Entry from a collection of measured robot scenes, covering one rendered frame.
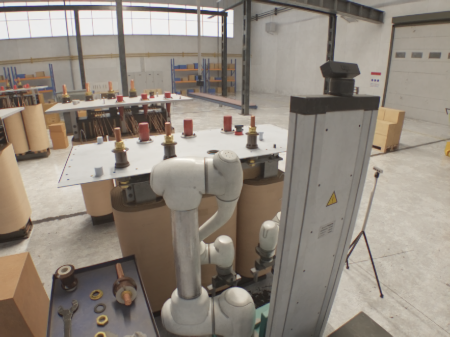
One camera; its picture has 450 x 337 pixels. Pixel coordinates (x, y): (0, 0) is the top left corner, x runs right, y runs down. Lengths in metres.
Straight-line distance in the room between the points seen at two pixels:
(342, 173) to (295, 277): 0.38
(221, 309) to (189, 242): 0.33
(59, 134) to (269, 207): 6.66
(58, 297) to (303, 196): 1.20
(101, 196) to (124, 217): 1.72
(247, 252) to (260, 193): 0.54
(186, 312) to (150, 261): 0.76
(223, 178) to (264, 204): 1.08
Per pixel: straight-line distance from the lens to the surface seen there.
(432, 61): 14.99
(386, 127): 7.30
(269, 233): 1.42
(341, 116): 0.78
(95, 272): 1.53
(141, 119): 3.24
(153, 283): 1.92
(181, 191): 0.86
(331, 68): 0.74
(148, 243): 1.70
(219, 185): 0.87
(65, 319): 1.34
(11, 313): 1.60
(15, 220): 3.62
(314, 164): 0.73
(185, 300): 1.09
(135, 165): 1.44
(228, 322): 1.13
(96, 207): 3.38
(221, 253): 1.30
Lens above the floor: 1.84
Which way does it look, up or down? 21 degrees down
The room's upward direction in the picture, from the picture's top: straight up
